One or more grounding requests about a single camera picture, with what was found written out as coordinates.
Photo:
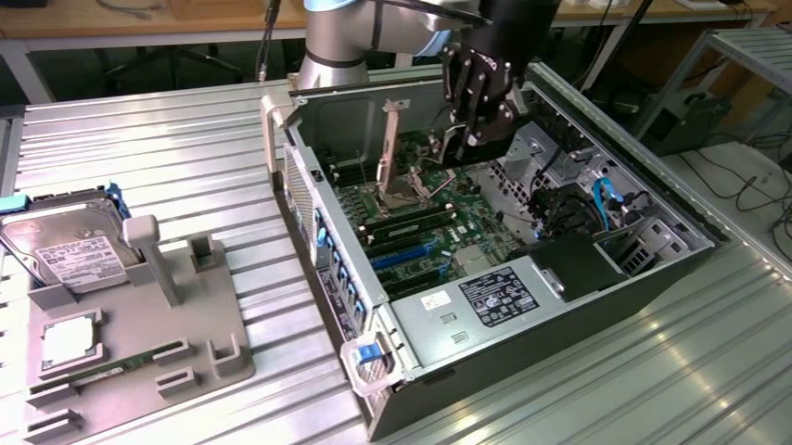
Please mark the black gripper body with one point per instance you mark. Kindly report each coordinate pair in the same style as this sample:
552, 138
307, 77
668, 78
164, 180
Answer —
513, 32

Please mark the graphics card with metal bracket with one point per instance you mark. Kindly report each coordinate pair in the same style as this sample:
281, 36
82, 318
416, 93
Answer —
391, 139

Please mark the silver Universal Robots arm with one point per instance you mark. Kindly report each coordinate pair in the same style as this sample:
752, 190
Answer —
334, 41

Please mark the tall perforated metal disk bay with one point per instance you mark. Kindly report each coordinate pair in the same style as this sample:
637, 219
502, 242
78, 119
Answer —
520, 176

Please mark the green motherboard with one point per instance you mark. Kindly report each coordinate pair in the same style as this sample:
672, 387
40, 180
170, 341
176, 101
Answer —
470, 204

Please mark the thin metal locking lever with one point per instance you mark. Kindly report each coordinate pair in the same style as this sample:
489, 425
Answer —
365, 176

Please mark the CPU socket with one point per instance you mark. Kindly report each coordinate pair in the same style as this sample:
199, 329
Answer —
402, 201

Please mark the wooden desk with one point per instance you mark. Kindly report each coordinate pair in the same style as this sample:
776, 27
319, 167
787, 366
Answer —
680, 14

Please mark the black labelled RAM stick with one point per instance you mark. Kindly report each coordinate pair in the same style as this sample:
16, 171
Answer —
409, 229

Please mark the black box device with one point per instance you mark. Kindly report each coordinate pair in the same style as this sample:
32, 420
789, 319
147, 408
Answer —
693, 125

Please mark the silver chipset heatsink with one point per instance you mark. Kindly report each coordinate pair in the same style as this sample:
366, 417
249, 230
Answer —
473, 257

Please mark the blue expansion slot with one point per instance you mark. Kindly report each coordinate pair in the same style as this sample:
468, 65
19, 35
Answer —
402, 256

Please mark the black plastic shroud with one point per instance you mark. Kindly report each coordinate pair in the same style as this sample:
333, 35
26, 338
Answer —
569, 269

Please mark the metal slatted shelf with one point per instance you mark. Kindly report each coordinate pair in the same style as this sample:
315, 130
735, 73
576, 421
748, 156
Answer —
761, 51

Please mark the low metal disk bay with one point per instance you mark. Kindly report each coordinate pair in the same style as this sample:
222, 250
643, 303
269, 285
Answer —
656, 241

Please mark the grey power supply unit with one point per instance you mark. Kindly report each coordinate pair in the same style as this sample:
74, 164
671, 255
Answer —
470, 324

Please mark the open grey PC case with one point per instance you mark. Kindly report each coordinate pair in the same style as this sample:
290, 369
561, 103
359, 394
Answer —
526, 371

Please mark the hard disk with blue caddy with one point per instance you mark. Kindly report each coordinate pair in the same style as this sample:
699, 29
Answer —
62, 241

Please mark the grey plastic parts rack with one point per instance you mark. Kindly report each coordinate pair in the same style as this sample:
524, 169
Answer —
142, 334

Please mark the silver CPU chip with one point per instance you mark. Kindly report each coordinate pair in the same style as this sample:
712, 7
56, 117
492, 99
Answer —
68, 340

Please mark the green RAM stick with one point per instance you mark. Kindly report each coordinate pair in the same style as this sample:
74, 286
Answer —
106, 371

